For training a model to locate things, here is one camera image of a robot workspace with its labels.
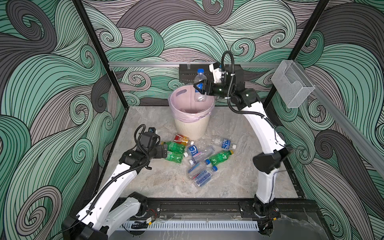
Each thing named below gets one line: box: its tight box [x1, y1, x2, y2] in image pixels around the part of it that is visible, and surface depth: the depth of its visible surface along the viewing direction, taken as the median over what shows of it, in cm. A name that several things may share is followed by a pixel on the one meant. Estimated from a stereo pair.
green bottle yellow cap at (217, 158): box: [209, 150, 234, 166], surface depth 89 cm
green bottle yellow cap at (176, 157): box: [165, 150, 184, 164], surface depth 91 cm
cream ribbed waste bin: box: [174, 115, 211, 141], surface depth 91 cm
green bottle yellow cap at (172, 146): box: [162, 141, 186, 153], surface depth 94 cm
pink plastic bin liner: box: [168, 85, 215, 123], surface depth 85 cm
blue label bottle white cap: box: [183, 141, 208, 158], surface depth 92 cm
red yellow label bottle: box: [174, 134, 195, 146], surface depth 97 cm
